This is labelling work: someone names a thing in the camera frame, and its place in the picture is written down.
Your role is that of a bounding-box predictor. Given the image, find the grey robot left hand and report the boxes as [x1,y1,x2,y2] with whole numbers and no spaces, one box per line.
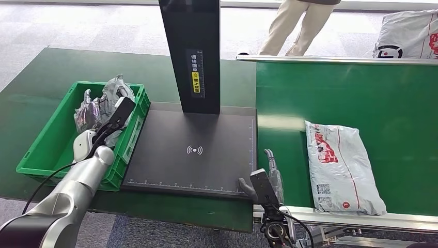
[73,88,104,134]

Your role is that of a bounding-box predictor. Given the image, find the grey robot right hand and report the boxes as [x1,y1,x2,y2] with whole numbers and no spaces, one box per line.
[238,148,285,205]

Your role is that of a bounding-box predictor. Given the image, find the grey courier bag package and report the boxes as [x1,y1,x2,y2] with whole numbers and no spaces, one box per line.
[73,73,136,148]

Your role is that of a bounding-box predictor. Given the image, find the flat white courier bag package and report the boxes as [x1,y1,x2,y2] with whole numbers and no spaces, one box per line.
[304,120,388,216]

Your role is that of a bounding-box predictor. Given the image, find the black inbound scanner machine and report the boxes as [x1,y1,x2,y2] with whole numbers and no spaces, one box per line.
[121,0,258,200]

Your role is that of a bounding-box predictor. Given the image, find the large white courier bag package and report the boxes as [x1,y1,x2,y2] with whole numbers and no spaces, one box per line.
[372,9,438,60]

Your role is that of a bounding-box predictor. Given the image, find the green plastic crate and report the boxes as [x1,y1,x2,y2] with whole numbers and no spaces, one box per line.
[16,81,151,193]

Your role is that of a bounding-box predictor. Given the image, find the yellow and black label sticker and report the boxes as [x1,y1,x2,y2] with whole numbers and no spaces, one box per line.
[185,48,206,100]

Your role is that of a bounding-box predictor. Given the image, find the person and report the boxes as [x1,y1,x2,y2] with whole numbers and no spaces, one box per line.
[238,0,341,57]

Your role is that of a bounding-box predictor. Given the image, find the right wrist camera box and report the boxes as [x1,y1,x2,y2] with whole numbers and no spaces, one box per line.
[249,168,281,208]

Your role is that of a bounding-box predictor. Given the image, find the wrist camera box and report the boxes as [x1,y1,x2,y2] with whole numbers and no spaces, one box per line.
[90,96,137,152]
[249,168,281,208]

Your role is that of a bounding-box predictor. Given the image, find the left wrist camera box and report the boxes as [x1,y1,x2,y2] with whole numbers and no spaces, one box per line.
[90,96,137,152]

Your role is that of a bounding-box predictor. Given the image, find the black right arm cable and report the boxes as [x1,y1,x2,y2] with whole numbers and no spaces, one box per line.
[273,205,315,248]

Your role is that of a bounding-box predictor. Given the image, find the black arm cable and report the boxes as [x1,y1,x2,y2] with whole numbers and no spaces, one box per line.
[273,205,315,248]
[22,123,114,216]

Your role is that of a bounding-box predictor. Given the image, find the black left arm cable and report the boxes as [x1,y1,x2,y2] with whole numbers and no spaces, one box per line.
[22,123,114,216]

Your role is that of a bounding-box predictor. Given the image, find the green conveyor belt with frame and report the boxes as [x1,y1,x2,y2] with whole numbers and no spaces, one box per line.
[235,54,438,248]

